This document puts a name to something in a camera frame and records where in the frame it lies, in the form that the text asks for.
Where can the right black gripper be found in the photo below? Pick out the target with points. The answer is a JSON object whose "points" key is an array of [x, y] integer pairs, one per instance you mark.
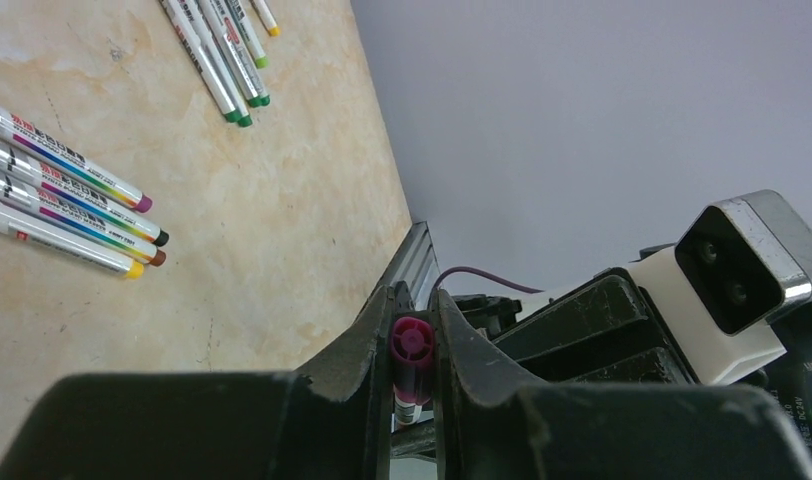
{"points": [[478, 361]]}

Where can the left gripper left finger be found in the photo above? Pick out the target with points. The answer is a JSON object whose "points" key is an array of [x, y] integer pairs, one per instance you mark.
{"points": [[328, 419]]}

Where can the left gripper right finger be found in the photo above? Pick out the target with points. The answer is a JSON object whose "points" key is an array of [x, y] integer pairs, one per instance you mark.
{"points": [[496, 420]]}

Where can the purple capped pen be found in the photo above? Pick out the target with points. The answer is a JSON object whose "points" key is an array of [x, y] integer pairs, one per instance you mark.
{"points": [[412, 350]]}

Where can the brown capped pen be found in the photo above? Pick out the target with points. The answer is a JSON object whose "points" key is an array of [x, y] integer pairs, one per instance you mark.
{"points": [[193, 46]]}

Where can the magenta capped pen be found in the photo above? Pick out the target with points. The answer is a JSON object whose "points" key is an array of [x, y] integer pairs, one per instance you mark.
{"points": [[240, 62]]}

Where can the dark green capped pen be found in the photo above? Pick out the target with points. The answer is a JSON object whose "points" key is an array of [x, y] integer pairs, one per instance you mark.
{"points": [[217, 66]]}

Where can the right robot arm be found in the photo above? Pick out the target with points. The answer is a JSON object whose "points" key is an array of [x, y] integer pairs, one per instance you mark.
{"points": [[803, 391]]}

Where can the yellow capped pen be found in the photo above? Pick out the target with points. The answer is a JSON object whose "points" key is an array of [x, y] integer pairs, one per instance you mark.
{"points": [[25, 228]]}

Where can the black capped pen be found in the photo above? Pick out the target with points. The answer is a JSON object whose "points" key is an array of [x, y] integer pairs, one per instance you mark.
{"points": [[43, 177]]}

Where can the blue capped pen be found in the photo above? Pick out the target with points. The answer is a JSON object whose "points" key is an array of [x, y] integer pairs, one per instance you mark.
{"points": [[24, 135]]}

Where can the aluminium frame rail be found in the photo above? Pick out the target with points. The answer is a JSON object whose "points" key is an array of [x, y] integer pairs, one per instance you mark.
{"points": [[413, 269]]}

